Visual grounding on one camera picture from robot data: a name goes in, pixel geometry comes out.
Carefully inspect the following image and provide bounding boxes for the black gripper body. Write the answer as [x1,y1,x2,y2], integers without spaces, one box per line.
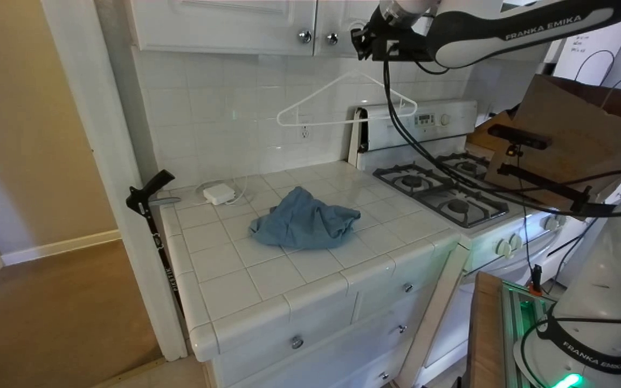
[369,0,435,62]

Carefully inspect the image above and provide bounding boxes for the white plastic hanger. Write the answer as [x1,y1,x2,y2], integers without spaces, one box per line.
[274,68,420,141]

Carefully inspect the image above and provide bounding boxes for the white upper cabinet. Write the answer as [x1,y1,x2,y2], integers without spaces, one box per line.
[124,0,385,61]

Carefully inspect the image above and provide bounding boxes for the blue crumpled cloth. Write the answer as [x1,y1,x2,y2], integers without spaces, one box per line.
[248,183,364,253]

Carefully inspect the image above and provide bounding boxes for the white paper sheet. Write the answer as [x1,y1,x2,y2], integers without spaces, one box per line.
[553,14,621,82]

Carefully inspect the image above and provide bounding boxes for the small white box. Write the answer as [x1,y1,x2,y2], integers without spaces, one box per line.
[201,180,238,207]

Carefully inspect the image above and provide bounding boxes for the brown cardboard box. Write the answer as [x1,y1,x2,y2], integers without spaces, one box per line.
[467,74,621,214]

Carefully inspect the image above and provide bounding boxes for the white stove knob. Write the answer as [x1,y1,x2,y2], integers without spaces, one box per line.
[541,212,566,232]
[493,235,518,258]

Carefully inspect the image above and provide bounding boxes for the white leaning board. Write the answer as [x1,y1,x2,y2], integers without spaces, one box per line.
[394,241,473,388]

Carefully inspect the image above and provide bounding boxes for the white lower drawer cabinet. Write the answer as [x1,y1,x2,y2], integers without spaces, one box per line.
[209,246,470,388]

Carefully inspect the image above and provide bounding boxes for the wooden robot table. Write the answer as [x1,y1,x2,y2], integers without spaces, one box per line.
[467,269,509,388]

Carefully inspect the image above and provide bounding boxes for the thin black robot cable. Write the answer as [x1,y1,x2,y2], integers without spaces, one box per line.
[381,54,621,220]

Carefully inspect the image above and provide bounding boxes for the black bar camera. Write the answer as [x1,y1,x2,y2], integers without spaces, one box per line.
[485,123,553,153]

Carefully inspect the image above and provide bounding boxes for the black camera stand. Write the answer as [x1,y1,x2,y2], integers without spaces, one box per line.
[497,147,599,215]

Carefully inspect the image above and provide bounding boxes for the black clamp handle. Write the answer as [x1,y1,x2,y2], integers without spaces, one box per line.
[126,169,178,215]

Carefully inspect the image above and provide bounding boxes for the white door frame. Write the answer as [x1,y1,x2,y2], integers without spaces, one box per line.
[40,0,191,361]

